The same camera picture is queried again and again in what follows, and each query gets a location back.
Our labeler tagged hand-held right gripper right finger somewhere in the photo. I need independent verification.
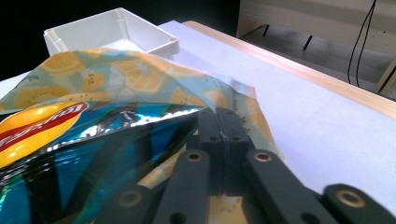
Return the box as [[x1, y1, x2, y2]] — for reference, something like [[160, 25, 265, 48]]
[[217, 106, 254, 195]]

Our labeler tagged blue chips packet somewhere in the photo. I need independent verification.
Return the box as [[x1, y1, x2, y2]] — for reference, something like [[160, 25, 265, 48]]
[[0, 101, 204, 224]]

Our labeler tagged white plastic bin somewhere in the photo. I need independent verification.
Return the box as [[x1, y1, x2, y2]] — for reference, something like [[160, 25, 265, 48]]
[[43, 7, 181, 62]]

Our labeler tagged black wall cable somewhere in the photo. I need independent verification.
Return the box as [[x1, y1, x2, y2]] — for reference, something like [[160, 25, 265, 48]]
[[355, 0, 378, 89], [347, 0, 375, 86]]

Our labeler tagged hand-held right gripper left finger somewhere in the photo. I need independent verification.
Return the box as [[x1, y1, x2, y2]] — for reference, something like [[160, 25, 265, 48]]
[[186, 106, 226, 197]]

